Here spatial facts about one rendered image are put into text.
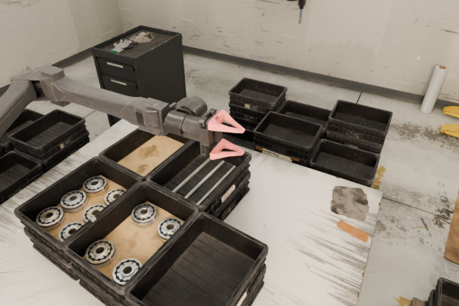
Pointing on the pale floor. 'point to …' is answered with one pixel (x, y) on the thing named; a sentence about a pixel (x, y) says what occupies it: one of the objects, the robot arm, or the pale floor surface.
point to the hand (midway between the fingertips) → (240, 141)
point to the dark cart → (143, 67)
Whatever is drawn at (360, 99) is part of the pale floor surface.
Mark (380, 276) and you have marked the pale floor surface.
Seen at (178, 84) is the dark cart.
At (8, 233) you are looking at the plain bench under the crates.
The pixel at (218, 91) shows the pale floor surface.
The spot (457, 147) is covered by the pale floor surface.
